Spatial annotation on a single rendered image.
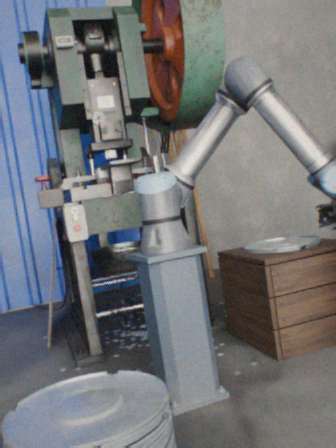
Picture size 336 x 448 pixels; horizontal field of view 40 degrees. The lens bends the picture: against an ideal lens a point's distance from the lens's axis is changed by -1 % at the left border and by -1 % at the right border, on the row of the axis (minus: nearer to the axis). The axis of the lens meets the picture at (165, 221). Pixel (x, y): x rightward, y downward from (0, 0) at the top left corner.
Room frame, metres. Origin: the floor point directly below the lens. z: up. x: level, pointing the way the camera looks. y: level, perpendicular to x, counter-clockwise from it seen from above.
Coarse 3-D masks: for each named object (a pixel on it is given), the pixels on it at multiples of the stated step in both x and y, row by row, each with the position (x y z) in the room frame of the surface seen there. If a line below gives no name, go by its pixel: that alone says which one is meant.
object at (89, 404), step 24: (72, 384) 0.91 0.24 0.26; (96, 384) 0.89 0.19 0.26; (120, 384) 0.88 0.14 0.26; (144, 384) 0.86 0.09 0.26; (48, 408) 0.81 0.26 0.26; (72, 408) 0.78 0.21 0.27; (96, 408) 0.77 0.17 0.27; (120, 408) 0.77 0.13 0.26; (144, 408) 0.76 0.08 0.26; (24, 432) 0.73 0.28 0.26; (48, 432) 0.72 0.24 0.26; (72, 432) 0.71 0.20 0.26; (96, 432) 0.70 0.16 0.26; (120, 432) 0.68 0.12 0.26
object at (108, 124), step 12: (96, 84) 2.07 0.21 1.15; (108, 84) 2.09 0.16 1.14; (96, 96) 2.07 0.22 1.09; (108, 96) 2.08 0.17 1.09; (120, 96) 2.10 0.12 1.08; (96, 108) 2.07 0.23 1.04; (108, 108) 2.08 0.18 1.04; (120, 108) 2.10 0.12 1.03; (96, 120) 2.05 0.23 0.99; (108, 120) 2.07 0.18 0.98; (120, 120) 2.07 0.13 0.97; (96, 132) 2.06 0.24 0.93; (108, 132) 2.05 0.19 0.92; (120, 132) 2.06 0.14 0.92
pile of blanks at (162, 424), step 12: (168, 396) 0.79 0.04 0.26; (168, 408) 0.78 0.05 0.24; (156, 420) 0.72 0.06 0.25; (168, 420) 0.76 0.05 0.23; (144, 432) 0.70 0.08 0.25; (156, 432) 0.72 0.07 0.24; (168, 432) 0.75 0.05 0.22; (108, 444) 0.66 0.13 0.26; (120, 444) 0.67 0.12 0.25; (132, 444) 0.69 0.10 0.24; (144, 444) 0.69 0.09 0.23; (156, 444) 0.72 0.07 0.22; (168, 444) 0.75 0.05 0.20
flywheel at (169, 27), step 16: (144, 0) 2.40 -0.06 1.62; (160, 0) 2.28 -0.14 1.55; (176, 0) 2.08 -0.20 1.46; (144, 16) 2.45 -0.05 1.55; (160, 16) 2.33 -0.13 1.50; (176, 16) 2.11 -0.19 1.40; (160, 32) 2.24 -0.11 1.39; (176, 32) 2.14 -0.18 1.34; (176, 48) 2.17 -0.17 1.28; (160, 64) 2.48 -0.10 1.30; (176, 64) 2.20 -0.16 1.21; (160, 80) 2.45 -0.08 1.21; (176, 80) 2.30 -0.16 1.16; (160, 96) 2.47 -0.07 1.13; (176, 96) 2.26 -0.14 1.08; (160, 112) 2.42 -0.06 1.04; (176, 112) 2.19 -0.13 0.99
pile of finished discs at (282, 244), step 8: (264, 240) 1.90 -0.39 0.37; (272, 240) 1.90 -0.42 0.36; (280, 240) 1.82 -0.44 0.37; (288, 240) 1.78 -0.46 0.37; (296, 240) 1.74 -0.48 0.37; (304, 240) 1.76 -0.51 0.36; (312, 240) 1.73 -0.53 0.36; (320, 240) 1.73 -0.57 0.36; (248, 248) 1.78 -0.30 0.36; (256, 248) 1.75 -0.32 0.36; (264, 248) 1.72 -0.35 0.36; (272, 248) 1.68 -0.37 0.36; (280, 248) 1.63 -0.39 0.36; (288, 248) 1.62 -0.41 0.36; (296, 248) 1.62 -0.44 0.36
